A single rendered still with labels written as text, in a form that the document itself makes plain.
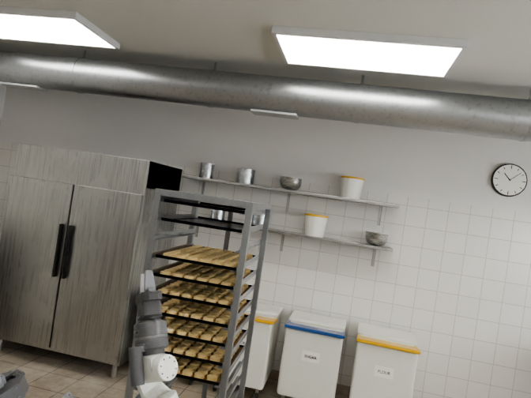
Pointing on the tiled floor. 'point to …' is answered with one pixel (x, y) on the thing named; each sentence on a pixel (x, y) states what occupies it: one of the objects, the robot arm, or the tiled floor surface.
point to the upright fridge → (78, 249)
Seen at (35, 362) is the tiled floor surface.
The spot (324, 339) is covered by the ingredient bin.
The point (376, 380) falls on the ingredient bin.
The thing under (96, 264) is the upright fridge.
